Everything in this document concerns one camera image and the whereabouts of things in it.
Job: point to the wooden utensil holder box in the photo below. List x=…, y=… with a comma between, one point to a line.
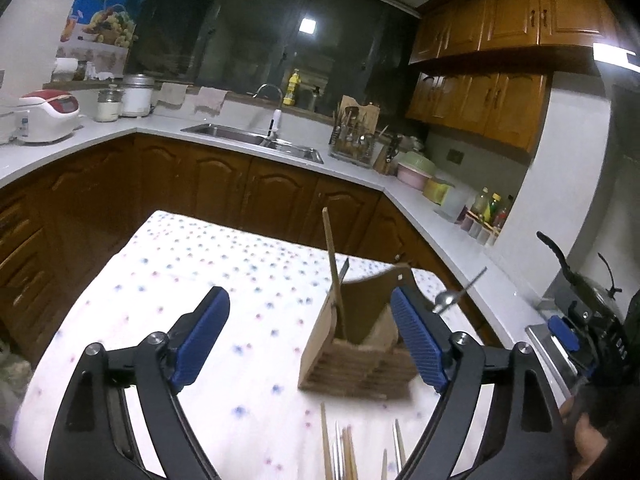
x=355, y=348

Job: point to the dish drying rack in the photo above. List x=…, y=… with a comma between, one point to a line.
x=354, y=133

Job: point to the hanging dish cloth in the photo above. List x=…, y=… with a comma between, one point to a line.
x=210, y=99

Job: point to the translucent pitcher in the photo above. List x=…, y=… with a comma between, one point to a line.
x=449, y=200

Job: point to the upper wooden cabinets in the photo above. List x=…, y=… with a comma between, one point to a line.
x=485, y=66

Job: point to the metal spoon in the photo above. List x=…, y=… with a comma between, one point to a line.
x=449, y=297

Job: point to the wooden cabinets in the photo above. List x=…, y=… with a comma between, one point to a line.
x=60, y=223
x=485, y=66

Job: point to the glass jar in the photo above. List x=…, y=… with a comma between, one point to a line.
x=108, y=104

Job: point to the green pink bowl stack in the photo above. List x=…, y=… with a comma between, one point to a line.
x=415, y=170

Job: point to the steel sink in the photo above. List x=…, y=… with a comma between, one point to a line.
x=257, y=139

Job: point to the gas stove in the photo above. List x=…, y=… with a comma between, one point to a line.
x=563, y=376

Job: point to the lower wooden cabinets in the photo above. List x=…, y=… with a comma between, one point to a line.
x=60, y=223

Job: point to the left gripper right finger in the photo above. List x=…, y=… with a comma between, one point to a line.
x=495, y=418

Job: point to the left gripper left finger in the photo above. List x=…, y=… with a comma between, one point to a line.
x=93, y=436

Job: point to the white red rice cooker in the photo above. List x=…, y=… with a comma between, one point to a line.
x=46, y=116

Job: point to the condiment bottles rack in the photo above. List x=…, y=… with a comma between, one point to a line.
x=485, y=219

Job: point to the fruit beach poster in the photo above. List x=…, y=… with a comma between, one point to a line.
x=101, y=32

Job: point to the person right hand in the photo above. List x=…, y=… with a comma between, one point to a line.
x=585, y=443

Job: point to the dark chopstick group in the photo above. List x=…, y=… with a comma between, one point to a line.
x=400, y=454

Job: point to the chrome sink faucet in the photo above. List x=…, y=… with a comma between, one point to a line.
x=276, y=106

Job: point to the black wok with lid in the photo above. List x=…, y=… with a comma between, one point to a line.
x=585, y=279

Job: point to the white canister pot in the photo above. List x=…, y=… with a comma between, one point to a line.
x=137, y=92

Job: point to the wooden chopstick lone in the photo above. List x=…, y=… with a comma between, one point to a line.
x=384, y=465

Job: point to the yellow oil bottle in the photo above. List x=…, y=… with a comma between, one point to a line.
x=292, y=88

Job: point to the dark window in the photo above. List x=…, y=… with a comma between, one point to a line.
x=357, y=48

